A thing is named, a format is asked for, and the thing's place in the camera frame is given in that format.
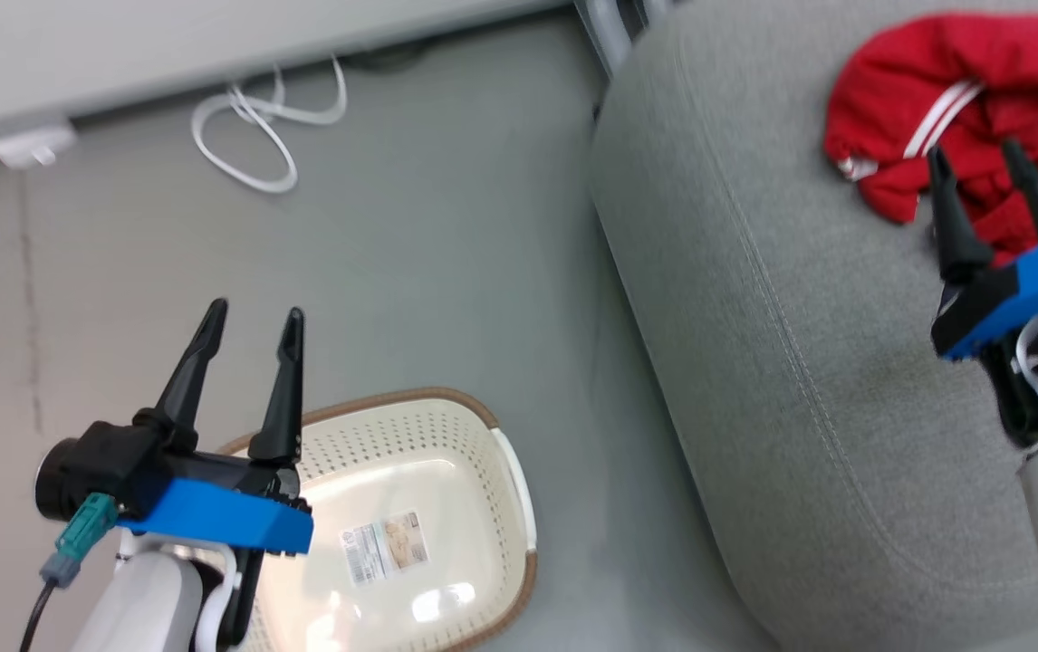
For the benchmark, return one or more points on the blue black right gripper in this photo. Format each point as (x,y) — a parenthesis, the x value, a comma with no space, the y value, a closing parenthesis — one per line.
(1017,290)

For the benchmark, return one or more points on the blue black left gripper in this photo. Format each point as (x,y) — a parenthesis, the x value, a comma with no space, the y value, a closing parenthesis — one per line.
(211,512)

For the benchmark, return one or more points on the red and white garment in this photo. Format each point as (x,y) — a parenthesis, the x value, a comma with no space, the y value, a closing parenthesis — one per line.
(899,81)

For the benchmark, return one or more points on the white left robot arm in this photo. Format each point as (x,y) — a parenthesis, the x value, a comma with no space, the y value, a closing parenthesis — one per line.
(143,602)

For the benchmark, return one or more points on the grey fabric sofa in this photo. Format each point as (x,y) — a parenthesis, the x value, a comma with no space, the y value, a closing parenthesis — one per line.
(800,362)

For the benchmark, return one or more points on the cream perforated laundry basket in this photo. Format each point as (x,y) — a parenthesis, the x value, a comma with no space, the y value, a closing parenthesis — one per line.
(446,435)

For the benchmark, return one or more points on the paper label in basket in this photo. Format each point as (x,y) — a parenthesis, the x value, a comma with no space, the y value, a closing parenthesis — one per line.
(385,548)

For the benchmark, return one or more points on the wide white partition screen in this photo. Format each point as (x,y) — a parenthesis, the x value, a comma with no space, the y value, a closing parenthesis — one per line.
(166,45)

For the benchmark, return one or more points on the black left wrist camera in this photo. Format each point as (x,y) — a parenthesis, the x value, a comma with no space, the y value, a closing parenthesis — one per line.
(98,466)

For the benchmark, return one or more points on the teal left camera plug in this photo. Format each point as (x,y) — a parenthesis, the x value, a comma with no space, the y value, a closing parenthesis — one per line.
(84,534)

